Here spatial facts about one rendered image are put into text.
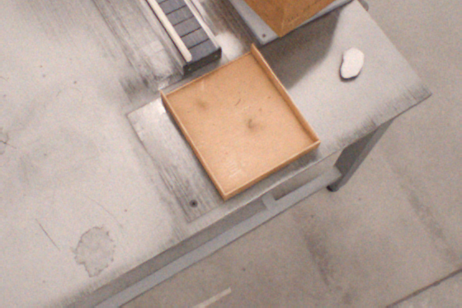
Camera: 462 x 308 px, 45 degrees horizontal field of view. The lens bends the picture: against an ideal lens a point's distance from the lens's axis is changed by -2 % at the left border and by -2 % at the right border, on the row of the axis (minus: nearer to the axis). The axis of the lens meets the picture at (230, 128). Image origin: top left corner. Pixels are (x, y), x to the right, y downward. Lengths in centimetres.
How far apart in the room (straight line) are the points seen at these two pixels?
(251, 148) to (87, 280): 47
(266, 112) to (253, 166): 14
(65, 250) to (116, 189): 18
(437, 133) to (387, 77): 98
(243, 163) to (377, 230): 100
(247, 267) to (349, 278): 38
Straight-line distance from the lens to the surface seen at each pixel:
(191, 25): 143
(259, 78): 141
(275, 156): 133
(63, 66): 147
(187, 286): 210
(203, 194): 130
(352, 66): 145
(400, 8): 269
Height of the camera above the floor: 208
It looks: 67 degrees down
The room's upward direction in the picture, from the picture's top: 6 degrees clockwise
